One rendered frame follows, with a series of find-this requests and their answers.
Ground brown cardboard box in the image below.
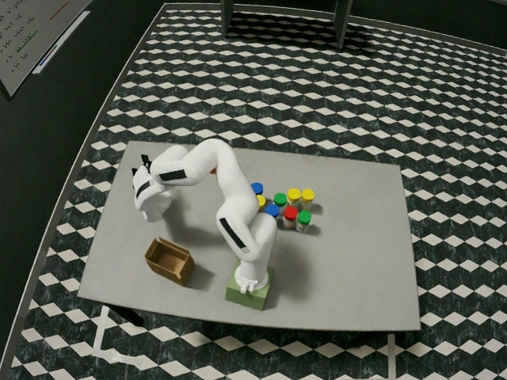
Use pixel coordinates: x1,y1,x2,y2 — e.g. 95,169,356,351
144,236,196,287

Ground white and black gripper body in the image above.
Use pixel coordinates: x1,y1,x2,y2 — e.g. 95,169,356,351
132,165,150,191

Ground glass bottle with blue cap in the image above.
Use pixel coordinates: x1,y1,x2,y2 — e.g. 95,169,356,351
251,182,263,196

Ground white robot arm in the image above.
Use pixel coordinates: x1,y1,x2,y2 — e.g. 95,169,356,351
135,139,277,294

